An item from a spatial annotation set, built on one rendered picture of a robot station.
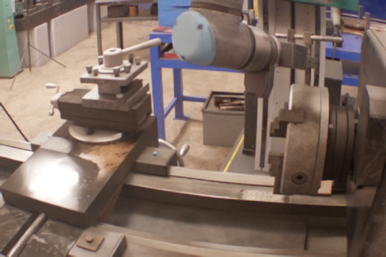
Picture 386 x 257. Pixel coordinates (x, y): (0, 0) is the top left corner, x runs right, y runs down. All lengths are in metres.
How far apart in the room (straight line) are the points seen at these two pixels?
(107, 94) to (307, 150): 0.68
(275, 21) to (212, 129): 1.34
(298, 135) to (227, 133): 2.27
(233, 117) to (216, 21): 2.36
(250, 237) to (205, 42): 0.69
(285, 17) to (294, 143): 1.20
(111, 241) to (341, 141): 0.58
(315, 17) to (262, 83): 1.15
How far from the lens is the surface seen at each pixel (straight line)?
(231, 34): 0.69
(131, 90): 1.24
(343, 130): 0.87
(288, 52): 0.79
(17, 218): 1.13
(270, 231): 1.23
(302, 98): 0.86
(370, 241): 0.82
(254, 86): 0.79
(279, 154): 0.94
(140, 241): 1.03
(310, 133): 0.82
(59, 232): 1.04
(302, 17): 1.95
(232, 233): 1.22
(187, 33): 0.68
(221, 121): 3.04
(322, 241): 1.22
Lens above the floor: 1.54
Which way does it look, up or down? 26 degrees down
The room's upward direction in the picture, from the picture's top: 2 degrees counter-clockwise
